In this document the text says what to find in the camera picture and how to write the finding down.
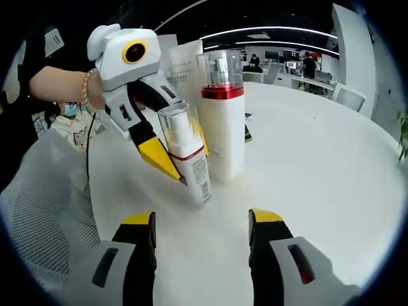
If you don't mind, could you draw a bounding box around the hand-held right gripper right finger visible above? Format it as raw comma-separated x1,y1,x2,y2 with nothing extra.
247,208,361,306

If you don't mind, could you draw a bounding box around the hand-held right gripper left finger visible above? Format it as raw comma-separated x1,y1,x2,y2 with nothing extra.
63,211,157,306

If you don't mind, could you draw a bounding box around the white skincare tube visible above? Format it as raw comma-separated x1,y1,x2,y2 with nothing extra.
168,38,205,106

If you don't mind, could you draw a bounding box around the small white skincare spray bottle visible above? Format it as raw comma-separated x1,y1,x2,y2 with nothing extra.
157,102,213,205

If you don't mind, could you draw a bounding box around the large red-collared skincare bottle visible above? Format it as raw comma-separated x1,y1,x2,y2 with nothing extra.
195,50,247,183

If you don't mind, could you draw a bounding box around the person's left hand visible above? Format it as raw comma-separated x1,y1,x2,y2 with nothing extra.
87,69,108,111

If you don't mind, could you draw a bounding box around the white ceiling air conditioner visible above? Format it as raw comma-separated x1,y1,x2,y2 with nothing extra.
44,26,68,59

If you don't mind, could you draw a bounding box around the grey mesh office chair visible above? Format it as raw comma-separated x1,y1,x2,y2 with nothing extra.
0,128,106,288

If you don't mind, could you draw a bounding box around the long ceiling light strip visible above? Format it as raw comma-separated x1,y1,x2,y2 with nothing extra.
200,26,339,41
235,40,339,57

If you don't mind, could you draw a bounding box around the white chair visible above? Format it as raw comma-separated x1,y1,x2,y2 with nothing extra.
331,83,366,113

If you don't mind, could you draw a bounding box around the gold bead bracelet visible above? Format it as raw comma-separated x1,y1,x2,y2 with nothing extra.
81,67,98,113

